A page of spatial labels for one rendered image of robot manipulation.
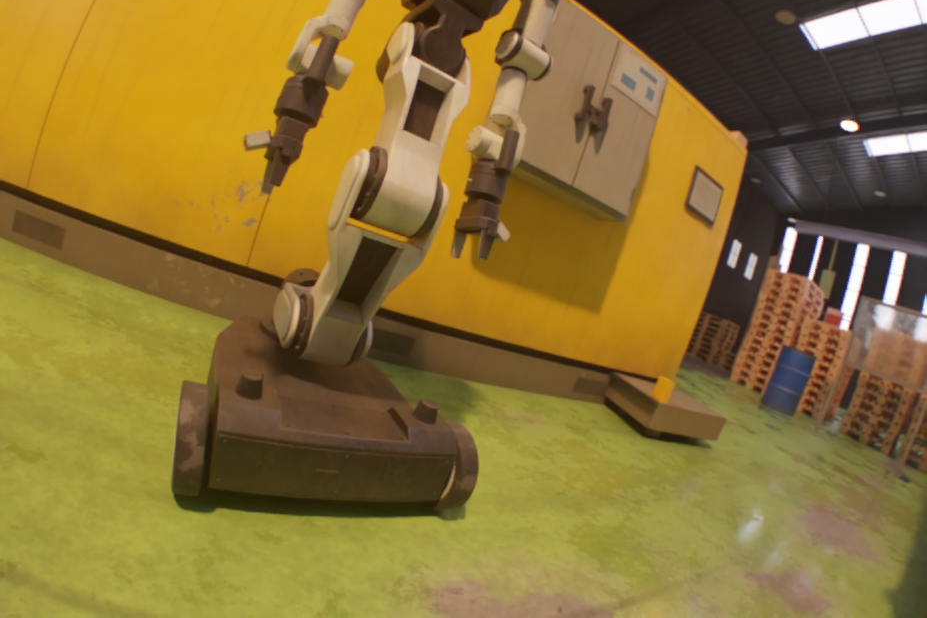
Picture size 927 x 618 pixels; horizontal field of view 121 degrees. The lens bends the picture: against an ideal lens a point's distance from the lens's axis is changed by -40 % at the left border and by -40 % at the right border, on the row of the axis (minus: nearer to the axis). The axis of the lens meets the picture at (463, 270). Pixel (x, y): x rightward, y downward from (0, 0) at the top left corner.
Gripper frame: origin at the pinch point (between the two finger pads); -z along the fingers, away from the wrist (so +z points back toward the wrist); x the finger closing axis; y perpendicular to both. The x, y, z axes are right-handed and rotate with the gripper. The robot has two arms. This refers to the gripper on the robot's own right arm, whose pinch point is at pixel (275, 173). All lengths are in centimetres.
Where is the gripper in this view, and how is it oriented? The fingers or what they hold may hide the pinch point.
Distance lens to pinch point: 81.2
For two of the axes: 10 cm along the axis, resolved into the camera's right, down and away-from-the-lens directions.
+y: 8.0, 2.6, 5.4
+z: 2.4, -9.6, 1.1
